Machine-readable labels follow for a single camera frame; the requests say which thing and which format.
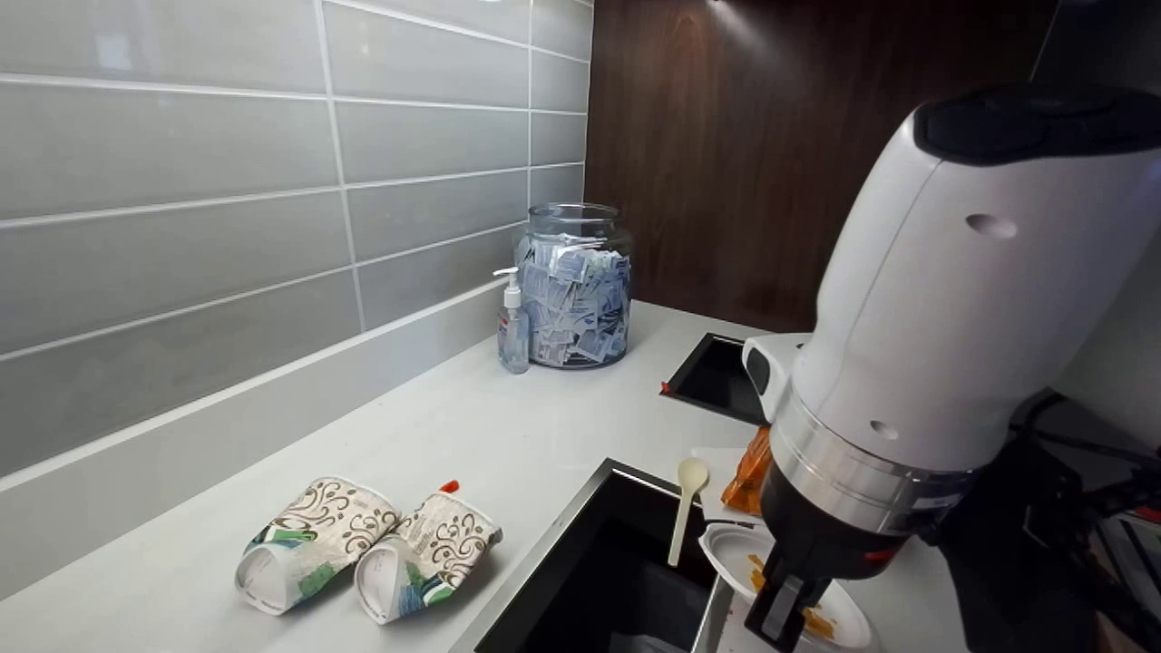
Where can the orange chip pieces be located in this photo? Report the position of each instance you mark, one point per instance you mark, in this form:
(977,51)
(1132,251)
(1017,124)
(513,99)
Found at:
(822,627)

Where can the right patterned snack bag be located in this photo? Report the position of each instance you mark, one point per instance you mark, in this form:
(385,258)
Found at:
(431,557)

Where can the small red scrap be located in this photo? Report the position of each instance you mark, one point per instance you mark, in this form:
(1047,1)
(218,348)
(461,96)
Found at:
(664,391)
(451,486)

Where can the crushed patterned paper cup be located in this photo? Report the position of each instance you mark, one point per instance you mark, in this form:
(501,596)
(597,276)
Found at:
(316,540)

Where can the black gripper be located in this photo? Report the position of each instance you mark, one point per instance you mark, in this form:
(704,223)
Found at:
(835,545)

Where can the dark wood cabinet panel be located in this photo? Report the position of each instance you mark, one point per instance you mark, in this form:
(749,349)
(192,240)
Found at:
(727,158)

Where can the white plastic spoon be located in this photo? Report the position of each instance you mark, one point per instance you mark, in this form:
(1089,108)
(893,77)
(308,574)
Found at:
(691,486)

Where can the black sink basin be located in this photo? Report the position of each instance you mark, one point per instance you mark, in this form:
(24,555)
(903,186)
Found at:
(605,568)

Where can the glass jar with packets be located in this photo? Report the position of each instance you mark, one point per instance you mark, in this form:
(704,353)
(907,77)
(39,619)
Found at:
(575,302)

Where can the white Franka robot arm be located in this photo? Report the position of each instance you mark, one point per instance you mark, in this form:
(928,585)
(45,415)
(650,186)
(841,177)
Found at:
(965,302)

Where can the orange Sun Chips bag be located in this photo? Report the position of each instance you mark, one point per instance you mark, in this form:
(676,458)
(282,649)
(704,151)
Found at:
(749,477)

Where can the clear sanitizer pump bottle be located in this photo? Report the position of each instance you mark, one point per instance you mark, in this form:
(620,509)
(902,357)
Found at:
(513,333)

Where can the round white plate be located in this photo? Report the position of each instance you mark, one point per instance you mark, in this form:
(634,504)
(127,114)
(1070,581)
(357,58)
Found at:
(727,550)

